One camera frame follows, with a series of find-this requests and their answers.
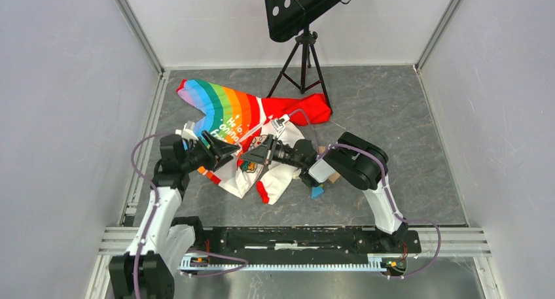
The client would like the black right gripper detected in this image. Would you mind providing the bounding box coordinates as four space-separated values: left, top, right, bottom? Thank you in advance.
240 135 304 169

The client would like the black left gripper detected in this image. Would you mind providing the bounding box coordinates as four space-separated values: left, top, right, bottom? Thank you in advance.
179 130 239 173

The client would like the rainbow cartoon zip jacket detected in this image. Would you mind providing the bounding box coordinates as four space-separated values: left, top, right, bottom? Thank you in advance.
176 79 331 205

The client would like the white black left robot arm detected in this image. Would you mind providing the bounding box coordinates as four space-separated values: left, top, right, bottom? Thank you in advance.
108 130 240 298

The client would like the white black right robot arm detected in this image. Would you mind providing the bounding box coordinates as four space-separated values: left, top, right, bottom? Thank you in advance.
240 132 408 252

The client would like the blue triangular block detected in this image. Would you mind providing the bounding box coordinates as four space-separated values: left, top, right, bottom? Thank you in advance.
311 185 325 200

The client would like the flat wooden plank block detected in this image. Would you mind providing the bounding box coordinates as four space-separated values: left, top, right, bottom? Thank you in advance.
328 173 341 183

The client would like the black music stand tripod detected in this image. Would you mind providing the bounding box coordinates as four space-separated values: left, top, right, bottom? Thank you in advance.
264 0 350 107

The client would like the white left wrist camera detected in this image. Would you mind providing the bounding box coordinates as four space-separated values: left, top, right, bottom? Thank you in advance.
180 121 198 141

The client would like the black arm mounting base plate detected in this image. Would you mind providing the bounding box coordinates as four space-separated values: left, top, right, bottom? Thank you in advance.
192 226 422 266

